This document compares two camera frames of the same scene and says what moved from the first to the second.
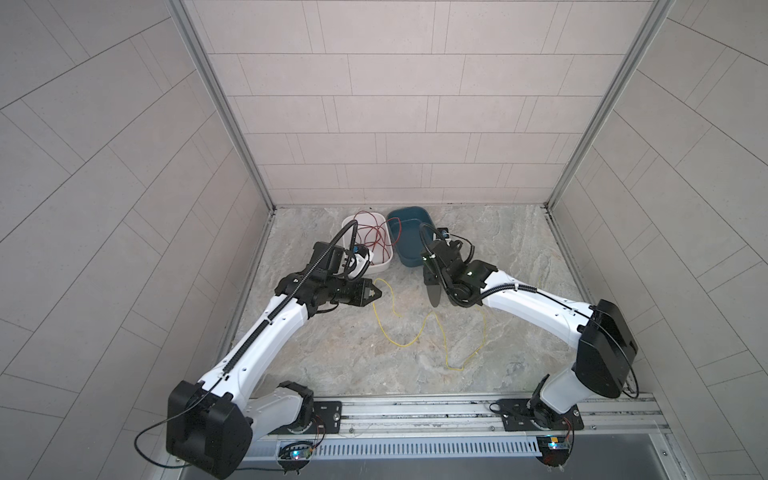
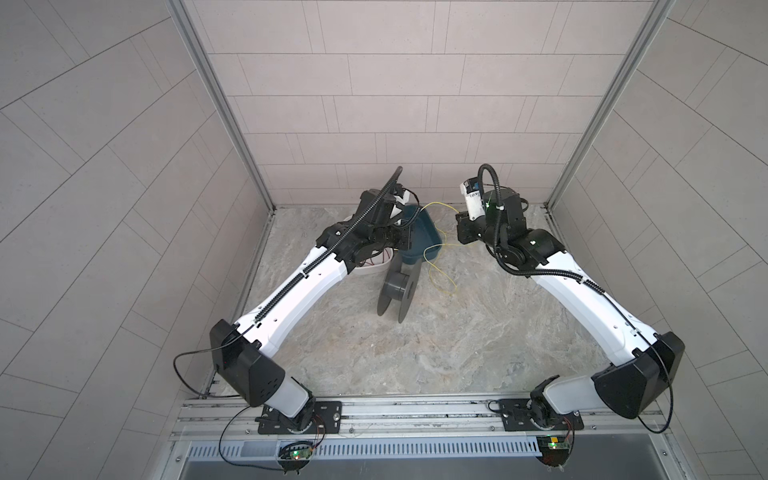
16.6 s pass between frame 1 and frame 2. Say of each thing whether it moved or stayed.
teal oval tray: stayed
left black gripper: moved
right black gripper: moved
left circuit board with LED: stayed
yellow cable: moved
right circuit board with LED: stayed
